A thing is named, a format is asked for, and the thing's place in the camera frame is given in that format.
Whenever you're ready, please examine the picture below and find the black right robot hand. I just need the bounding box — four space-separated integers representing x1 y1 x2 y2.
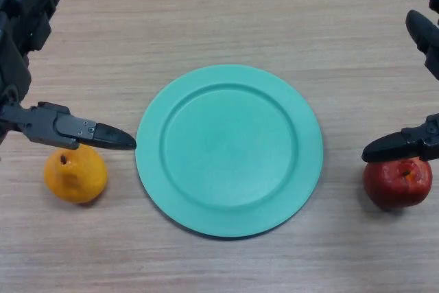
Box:
361 0 439 163

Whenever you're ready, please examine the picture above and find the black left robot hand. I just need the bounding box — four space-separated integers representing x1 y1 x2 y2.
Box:
0 0 137 152

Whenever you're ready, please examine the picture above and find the red apple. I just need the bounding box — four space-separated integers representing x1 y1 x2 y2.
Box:
362 157 433 211

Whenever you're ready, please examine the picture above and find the green round plate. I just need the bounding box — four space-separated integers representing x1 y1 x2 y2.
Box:
135 64 324 239

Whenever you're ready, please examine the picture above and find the yellow orange pear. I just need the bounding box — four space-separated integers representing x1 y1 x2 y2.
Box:
43 143 108 204

